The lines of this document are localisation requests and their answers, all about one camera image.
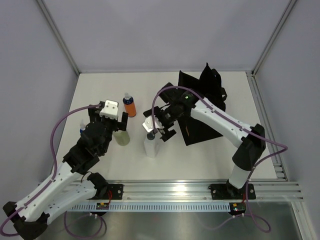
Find green frosted bottle beige cap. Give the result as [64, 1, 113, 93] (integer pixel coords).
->
[113, 130, 130, 146]

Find orange bottle blue pump top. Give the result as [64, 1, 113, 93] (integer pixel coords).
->
[122, 92, 137, 118]

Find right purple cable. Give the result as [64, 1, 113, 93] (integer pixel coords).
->
[151, 85, 289, 237]

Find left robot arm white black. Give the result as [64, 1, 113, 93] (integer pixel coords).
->
[2, 100, 128, 240]

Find white slotted cable duct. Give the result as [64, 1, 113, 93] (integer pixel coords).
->
[70, 202, 231, 213]

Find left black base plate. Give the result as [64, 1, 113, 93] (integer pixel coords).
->
[100, 184, 124, 200]

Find orange spray bottle blue top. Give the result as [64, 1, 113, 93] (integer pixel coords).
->
[79, 120, 87, 133]

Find aluminium corner post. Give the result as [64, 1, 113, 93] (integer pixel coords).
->
[35, 0, 81, 76]
[251, 0, 299, 77]

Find right aluminium corner post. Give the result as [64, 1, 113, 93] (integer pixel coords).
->
[251, 0, 299, 77]

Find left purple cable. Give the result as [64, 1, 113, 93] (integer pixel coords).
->
[0, 104, 108, 237]

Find aluminium mounting rail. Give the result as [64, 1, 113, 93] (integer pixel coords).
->
[107, 180, 304, 202]

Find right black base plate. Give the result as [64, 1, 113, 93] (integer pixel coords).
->
[208, 183, 257, 200]

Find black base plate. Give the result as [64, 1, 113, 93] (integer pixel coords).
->
[100, 184, 124, 200]
[208, 183, 257, 200]

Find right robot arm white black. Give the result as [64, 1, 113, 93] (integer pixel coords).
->
[142, 83, 266, 200]

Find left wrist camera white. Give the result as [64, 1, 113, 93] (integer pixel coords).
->
[99, 99, 119, 121]

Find black canvas bag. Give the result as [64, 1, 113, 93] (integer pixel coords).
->
[178, 64, 228, 146]

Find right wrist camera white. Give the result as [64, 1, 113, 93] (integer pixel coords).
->
[142, 115, 164, 133]

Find purple cable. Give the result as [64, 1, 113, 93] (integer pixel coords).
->
[0, 104, 108, 237]
[151, 85, 289, 237]

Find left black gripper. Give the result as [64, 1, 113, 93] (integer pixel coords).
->
[88, 105, 127, 154]

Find left aluminium corner post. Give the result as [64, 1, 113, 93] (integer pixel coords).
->
[35, 0, 81, 76]

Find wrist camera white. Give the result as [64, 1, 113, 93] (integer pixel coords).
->
[142, 115, 164, 133]
[99, 99, 119, 121]

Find white bottle grey cap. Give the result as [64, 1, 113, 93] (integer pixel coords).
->
[144, 132, 159, 158]

